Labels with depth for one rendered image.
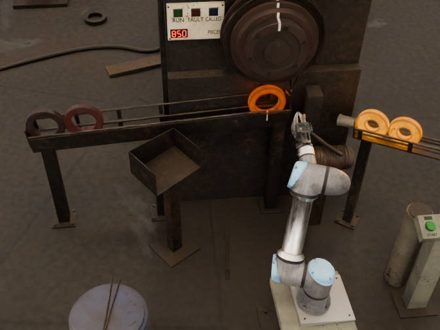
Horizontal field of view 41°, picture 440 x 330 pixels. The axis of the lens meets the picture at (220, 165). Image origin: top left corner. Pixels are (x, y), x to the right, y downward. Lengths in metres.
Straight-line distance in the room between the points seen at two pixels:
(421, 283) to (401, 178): 0.97
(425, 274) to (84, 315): 1.54
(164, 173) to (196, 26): 0.69
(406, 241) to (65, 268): 1.72
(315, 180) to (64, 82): 2.54
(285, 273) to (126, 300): 0.67
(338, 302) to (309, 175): 0.65
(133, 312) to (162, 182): 0.62
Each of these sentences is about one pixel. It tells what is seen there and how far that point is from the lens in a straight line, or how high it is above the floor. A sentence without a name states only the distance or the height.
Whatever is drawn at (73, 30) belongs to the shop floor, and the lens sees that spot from 5.07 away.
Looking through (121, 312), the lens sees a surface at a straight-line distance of 2.54.
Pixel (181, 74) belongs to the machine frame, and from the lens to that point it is 2.93.
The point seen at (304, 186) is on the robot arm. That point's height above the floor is 0.87.
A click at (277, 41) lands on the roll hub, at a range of 2.63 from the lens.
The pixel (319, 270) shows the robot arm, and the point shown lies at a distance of 2.53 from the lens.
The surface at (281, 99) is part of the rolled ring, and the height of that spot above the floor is 0.77.
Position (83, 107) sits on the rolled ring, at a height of 0.78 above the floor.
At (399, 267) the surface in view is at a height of 0.16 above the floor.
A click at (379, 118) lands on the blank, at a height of 0.76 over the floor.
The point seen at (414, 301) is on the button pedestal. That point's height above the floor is 0.07.
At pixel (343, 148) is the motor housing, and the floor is 0.53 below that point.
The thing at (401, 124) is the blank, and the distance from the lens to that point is 2.94.
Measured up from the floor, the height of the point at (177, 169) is 0.60.
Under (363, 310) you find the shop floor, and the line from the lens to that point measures 3.12.
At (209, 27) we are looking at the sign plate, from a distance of 2.81.
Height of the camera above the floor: 2.55
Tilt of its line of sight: 44 degrees down
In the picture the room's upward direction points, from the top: 1 degrees clockwise
